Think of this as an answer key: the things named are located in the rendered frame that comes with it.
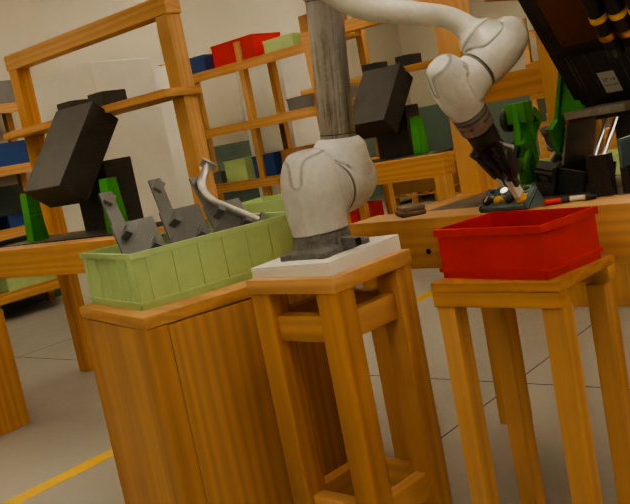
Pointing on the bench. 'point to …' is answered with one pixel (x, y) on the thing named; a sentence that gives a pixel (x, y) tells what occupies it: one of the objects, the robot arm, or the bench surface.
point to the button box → (512, 201)
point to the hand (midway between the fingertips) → (513, 185)
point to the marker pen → (570, 199)
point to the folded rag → (410, 210)
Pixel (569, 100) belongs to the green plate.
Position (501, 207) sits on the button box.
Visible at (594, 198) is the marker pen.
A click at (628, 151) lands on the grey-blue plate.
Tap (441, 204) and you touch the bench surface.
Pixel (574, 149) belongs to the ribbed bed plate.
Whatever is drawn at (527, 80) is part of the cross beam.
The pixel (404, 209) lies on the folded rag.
